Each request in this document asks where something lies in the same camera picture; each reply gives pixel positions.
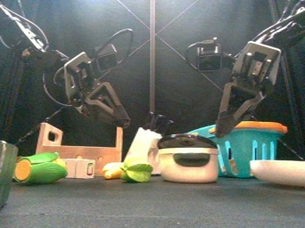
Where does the white toy sushi block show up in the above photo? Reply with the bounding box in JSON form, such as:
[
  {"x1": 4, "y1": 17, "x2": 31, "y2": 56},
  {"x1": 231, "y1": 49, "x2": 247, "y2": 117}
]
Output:
[{"x1": 61, "y1": 158, "x2": 98, "y2": 180}]

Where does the teal basket with orange rim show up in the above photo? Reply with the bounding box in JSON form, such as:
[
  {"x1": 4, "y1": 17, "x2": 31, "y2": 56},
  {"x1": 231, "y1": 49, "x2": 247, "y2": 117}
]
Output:
[{"x1": 187, "y1": 120, "x2": 289, "y2": 180}]

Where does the white bottle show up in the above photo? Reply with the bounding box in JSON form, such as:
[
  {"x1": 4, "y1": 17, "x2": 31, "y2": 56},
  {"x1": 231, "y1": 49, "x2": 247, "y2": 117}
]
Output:
[{"x1": 124, "y1": 111, "x2": 175, "y2": 176}]

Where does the yellow toy food piece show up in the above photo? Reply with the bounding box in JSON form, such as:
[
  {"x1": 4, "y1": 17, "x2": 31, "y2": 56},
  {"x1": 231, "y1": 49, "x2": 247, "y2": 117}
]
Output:
[{"x1": 102, "y1": 161, "x2": 126, "y2": 180}]

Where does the white pot with black lid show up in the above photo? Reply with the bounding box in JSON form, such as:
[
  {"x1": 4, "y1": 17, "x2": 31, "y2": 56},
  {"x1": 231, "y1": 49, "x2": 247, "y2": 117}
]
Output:
[{"x1": 156, "y1": 133, "x2": 221, "y2": 183}]

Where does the green toy corn cob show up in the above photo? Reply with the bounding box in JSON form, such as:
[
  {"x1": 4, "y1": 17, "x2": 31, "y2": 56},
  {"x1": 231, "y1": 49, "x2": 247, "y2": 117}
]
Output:
[{"x1": 13, "y1": 151, "x2": 69, "y2": 185}]

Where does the white bowl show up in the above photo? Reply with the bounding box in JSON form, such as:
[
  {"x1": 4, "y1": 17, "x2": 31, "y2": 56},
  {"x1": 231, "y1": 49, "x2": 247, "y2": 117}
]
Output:
[{"x1": 249, "y1": 159, "x2": 305, "y2": 188}]

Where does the green translucent container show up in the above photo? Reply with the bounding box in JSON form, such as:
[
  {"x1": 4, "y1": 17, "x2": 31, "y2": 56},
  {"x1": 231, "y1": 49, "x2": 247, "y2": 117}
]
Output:
[{"x1": 0, "y1": 140, "x2": 19, "y2": 209}]

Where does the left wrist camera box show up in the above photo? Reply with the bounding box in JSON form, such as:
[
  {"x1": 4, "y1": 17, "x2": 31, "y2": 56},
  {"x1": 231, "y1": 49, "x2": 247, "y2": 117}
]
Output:
[{"x1": 92, "y1": 44, "x2": 119, "y2": 73}]

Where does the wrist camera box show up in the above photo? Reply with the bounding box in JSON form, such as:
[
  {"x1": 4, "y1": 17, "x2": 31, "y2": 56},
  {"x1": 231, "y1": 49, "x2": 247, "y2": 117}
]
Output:
[
  {"x1": 195, "y1": 42, "x2": 223, "y2": 73},
  {"x1": 92, "y1": 44, "x2": 119, "y2": 73}
]

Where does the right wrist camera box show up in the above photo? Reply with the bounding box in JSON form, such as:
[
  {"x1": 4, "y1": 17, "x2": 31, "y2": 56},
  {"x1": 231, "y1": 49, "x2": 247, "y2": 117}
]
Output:
[{"x1": 195, "y1": 42, "x2": 223, "y2": 73}]

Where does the wooden crate with handle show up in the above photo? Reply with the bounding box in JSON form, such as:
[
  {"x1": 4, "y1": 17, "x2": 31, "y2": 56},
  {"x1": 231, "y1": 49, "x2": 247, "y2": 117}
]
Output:
[{"x1": 35, "y1": 122, "x2": 124, "y2": 178}]

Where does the black right camera cable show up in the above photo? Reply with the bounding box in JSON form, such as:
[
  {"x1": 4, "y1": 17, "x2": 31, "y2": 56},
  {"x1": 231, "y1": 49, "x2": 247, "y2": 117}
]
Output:
[{"x1": 185, "y1": 37, "x2": 219, "y2": 69}]

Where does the black camera cable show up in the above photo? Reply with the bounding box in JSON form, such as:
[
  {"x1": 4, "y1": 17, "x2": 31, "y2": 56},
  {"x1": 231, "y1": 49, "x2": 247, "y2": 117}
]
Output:
[
  {"x1": 185, "y1": 37, "x2": 219, "y2": 69},
  {"x1": 41, "y1": 28, "x2": 135, "y2": 108}
]

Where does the black left camera cable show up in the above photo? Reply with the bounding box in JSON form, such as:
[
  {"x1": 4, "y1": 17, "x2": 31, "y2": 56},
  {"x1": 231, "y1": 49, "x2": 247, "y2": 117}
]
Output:
[{"x1": 41, "y1": 28, "x2": 135, "y2": 108}]

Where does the grey vertical frame pole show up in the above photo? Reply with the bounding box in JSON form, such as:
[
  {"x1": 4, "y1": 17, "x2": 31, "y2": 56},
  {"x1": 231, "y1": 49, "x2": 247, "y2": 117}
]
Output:
[{"x1": 148, "y1": 0, "x2": 158, "y2": 114}]

